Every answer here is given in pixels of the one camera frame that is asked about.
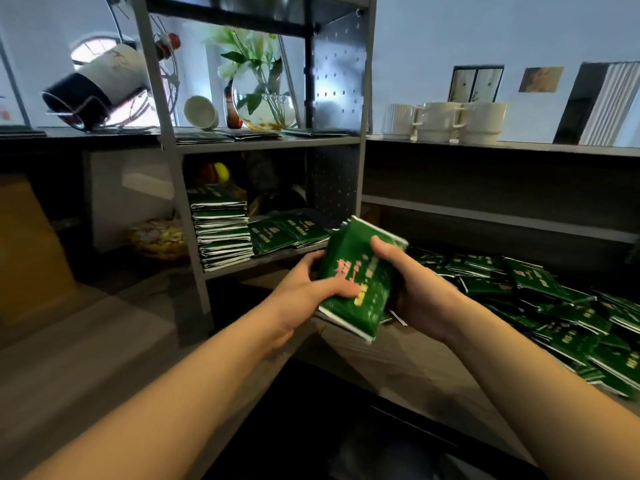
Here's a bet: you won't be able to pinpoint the tall stack of green packets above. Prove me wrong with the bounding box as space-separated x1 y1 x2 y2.
187 185 255 273

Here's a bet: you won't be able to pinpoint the black and white book set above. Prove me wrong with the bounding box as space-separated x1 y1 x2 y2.
552 61 640 147

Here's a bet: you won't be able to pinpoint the wire bottle holder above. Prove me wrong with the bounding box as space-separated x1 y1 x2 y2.
47 0 182 133

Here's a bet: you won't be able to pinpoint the green packet bundle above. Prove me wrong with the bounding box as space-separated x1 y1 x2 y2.
317 215 410 344

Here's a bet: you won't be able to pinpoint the black framed picture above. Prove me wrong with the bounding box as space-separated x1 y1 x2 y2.
448 66 505 104

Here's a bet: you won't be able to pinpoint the black perforated metal panel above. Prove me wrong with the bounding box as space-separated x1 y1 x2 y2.
305 10 369 216

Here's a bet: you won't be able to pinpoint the loose pile of green packets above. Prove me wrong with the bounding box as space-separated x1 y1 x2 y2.
405 247 640 399

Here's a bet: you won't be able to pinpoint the wine bottle with white label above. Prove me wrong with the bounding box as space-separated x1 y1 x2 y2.
41 34 182 131

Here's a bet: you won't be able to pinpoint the person's left forearm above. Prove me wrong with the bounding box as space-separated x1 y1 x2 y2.
20 295 296 480

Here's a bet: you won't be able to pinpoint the grey metal shelf rack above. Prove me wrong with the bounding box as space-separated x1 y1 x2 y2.
129 0 379 320

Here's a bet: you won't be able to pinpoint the person's right forearm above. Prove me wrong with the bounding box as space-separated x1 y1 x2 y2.
445 295 640 480

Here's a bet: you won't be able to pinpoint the green printed packet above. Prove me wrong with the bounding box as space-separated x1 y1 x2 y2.
280 212 333 248
248 220 301 257

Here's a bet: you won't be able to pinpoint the dark wooden shelf unit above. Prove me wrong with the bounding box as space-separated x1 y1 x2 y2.
361 135 640 280

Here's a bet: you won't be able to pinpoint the bag of yellow snacks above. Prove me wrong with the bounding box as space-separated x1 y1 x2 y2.
127 218 190 261

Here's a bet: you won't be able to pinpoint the white flowers with green leaves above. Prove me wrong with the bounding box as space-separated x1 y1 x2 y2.
202 26 287 115

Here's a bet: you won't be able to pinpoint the white ribbed mug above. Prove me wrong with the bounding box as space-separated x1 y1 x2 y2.
381 104 424 141

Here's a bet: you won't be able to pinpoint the person's right hand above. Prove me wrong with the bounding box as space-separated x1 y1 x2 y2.
371 236 474 345

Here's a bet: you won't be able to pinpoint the round glass vase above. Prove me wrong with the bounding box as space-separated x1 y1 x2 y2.
232 77 299 132

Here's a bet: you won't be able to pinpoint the white smooth mug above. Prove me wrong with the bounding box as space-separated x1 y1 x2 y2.
417 102 464 144
452 102 508 145

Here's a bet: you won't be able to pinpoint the small brown bottle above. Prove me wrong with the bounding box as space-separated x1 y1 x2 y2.
223 80 244 129

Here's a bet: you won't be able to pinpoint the small white cup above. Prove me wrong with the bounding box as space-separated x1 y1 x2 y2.
183 96 220 131

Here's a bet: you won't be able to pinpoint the small tan picture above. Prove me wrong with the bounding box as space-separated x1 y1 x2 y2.
518 67 565 94

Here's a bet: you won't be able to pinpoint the brown cardboard box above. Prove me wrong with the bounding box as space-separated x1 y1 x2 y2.
0 172 77 326

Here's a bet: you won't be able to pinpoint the person's left hand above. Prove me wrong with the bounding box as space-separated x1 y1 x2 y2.
260 250 362 348

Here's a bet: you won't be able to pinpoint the white box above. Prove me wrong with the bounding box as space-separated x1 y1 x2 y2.
82 150 177 253

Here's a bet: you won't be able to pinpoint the dark green flat packet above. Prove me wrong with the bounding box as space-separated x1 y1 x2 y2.
220 127 282 141
174 129 236 145
280 127 352 138

